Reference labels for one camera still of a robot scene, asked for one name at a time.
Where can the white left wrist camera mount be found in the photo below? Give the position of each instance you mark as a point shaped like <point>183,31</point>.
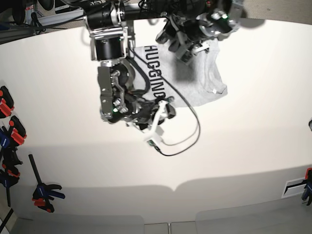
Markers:
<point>186,53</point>

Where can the orange black clamp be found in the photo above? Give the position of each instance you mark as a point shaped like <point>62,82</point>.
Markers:
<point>17,132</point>
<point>6,102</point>

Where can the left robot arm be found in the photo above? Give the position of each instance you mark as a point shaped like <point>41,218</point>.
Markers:
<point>192,23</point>

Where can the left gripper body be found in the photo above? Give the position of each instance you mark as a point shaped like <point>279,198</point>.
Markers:
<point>176,31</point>

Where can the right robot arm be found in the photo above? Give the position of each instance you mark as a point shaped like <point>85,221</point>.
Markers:
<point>122,82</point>

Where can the orange black clamp lower left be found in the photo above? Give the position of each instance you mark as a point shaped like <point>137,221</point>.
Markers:
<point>17,132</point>

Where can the grey T-shirt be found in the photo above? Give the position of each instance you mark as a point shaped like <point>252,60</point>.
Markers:
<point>199,82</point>

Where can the white label plate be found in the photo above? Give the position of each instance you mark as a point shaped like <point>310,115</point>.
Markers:
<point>294,187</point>

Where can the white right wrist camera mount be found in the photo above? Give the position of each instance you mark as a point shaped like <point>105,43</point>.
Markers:
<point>152,136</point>

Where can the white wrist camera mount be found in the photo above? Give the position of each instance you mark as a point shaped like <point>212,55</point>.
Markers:
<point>186,53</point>
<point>152,136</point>

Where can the orange black clamp upper left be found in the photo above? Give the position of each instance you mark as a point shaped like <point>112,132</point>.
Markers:
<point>6,102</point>

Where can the aluminium frame rail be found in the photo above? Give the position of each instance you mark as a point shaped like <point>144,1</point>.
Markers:
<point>10,31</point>

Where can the blue clamp right edge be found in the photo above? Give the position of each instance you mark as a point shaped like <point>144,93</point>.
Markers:
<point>307,194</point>

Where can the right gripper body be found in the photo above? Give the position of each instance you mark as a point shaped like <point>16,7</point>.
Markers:
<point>146,110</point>

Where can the blue bar clamp on table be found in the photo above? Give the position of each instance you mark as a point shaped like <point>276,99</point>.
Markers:
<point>44,193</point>

